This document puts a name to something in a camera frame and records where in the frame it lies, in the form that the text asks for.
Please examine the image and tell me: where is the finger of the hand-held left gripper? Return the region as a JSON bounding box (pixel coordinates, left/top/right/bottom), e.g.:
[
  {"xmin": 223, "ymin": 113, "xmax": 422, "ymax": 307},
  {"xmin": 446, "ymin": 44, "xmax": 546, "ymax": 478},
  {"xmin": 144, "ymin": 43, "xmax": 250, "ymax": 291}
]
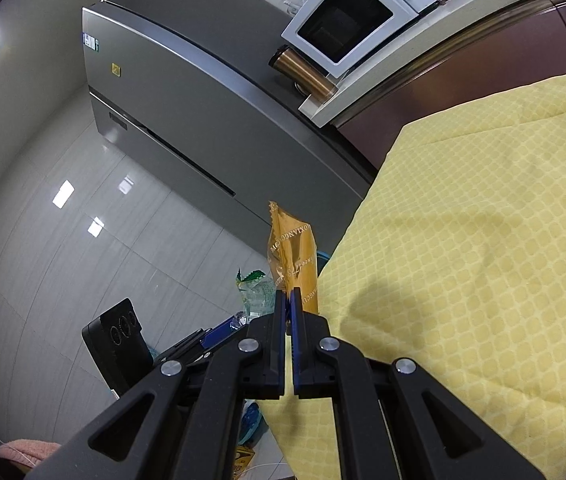
[{"xmin": 198, "ymin": 312, "xmax": 250, "ymax": 350}]

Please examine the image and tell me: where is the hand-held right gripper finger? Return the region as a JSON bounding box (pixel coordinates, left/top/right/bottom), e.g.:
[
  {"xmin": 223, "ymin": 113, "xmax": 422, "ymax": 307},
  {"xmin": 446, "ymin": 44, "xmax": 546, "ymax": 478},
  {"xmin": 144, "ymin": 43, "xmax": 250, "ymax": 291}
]
[
  {"xmin": 289, "ymin": 286, "xmax": 546, "ymax": 480},
  {"xmin": 28, "ymin": 287, "xmax": 288, "ymax": 480}
]

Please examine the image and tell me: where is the green-edged clear wrapper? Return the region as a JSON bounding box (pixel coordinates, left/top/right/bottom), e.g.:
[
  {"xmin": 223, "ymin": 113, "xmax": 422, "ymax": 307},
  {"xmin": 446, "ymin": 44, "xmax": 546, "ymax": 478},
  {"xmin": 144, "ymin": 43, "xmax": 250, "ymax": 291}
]
[{"xmin": 234, "ymin": 270, "xmax": 279, "ymax": 324}]

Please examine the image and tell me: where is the gold snack bag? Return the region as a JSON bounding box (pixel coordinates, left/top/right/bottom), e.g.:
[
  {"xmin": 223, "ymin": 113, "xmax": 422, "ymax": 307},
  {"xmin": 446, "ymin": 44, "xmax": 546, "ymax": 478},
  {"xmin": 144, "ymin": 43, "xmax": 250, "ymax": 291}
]
[{"xmin": 267, "ymin": 201, "xmax": 322, "ymax": 319}]

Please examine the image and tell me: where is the yellow cardboard box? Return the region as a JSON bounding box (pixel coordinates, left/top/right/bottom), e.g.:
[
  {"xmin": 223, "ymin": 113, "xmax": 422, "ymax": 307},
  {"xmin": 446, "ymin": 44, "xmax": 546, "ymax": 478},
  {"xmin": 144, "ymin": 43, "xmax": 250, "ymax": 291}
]
[{"xmin": 233, "ymin": 445, "xmax": 257, "ymax": 477}]

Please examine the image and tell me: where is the pink cloth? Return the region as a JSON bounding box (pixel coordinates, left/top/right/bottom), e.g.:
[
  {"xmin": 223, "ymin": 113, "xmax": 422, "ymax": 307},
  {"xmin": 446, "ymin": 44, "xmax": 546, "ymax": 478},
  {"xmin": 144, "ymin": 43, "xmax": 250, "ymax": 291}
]
[{"xmin": 0, "ymin": 439, "xmax": 64, "ymax": 472}]

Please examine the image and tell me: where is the grey refrigerator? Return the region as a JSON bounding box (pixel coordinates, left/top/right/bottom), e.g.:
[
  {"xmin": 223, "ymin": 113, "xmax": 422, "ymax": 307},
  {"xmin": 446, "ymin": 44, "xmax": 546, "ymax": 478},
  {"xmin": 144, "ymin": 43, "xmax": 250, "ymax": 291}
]
[{"xmin": 82, "ymin": 0, "xmax": 380, "ymax": 272}]

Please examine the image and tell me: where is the copper thermos flask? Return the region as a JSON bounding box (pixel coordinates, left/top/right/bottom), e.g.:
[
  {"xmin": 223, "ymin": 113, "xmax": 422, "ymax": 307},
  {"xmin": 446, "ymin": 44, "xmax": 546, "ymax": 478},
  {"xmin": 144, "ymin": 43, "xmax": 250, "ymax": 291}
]
[{"xmin": 269, "ymin": 44, "xmax": 340, "ymax": 104}]

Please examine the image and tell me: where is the white microwave oven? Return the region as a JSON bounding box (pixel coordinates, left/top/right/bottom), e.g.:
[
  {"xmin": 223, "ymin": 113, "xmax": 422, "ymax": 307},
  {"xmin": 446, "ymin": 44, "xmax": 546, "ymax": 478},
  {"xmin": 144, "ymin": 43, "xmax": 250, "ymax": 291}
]
[{"xmin": 281, "ymin": 0, "xmax": 440, "ymax": 80}]

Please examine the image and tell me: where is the kitchen counter with brown cabinets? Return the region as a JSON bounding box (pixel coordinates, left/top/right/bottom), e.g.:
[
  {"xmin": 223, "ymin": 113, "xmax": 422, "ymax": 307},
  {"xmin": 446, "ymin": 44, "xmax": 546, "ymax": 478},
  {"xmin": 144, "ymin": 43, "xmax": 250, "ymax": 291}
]
[{"xmin": 298, "ymin": 0, "xmax": 566, "ymax": 172}]

